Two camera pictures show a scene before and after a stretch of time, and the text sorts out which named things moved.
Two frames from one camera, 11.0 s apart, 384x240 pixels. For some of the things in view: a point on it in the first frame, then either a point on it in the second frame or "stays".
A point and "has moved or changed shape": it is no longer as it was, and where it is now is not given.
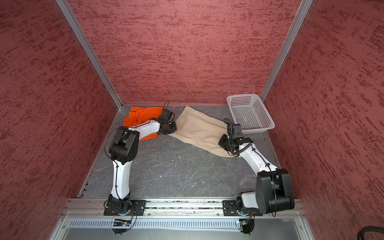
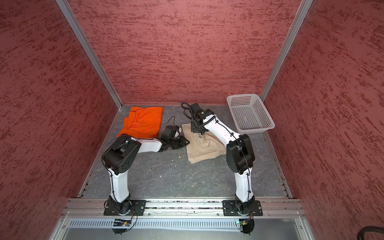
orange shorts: [138, 115] stays
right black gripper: [221, 142] -> [194, 129]
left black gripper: [174, 128] -> [182, 142]
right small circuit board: [242, 223] stays
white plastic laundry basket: [249, 111] stays
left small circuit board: [125, 223] stays
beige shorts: [194, 126] has moved or changed shape
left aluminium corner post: [73, 20] stays
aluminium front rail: [81, 207] stays
